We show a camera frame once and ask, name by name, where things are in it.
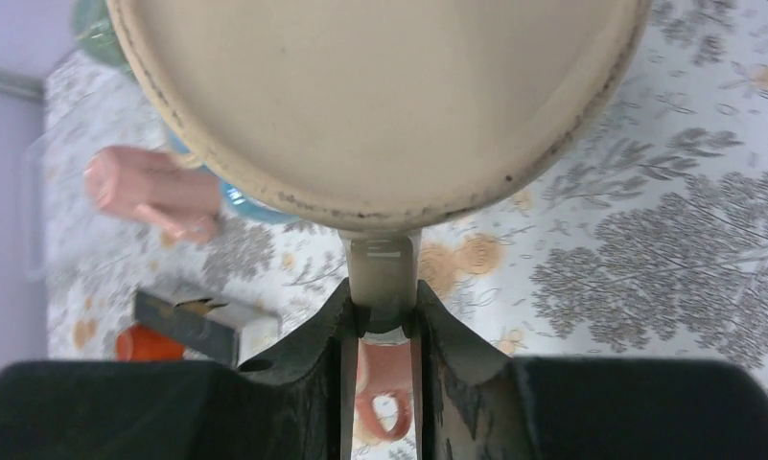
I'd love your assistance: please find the light pink mug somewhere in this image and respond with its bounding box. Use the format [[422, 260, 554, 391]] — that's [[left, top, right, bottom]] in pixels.
[[83, 145, 221, 243]]

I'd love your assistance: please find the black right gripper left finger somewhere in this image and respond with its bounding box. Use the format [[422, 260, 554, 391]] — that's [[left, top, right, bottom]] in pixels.
[[0, 282, 358, 459]]

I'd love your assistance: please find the cream ceramic mug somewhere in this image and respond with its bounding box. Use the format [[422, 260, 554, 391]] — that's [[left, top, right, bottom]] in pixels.
[[107, 1, 651, 343]]

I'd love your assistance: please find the small orange cup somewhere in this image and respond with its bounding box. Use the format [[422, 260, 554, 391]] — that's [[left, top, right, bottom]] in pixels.
[[114, 324, 185, 361]]

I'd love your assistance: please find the green ceramic mug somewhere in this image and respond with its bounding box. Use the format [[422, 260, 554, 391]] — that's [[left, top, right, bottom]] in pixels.
[[70, 0, 133, 79]]

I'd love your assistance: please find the floral tablecloth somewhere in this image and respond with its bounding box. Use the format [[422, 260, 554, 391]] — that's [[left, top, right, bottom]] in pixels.
[[45, 1, 768, 390]]

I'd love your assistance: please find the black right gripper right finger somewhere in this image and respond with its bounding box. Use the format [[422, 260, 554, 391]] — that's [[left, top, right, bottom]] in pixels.
[[412, 283, 768, 459]]

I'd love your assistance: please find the black rectangular box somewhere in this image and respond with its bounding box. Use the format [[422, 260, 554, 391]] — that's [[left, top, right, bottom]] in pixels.
[[133, 279, 282, 368]]

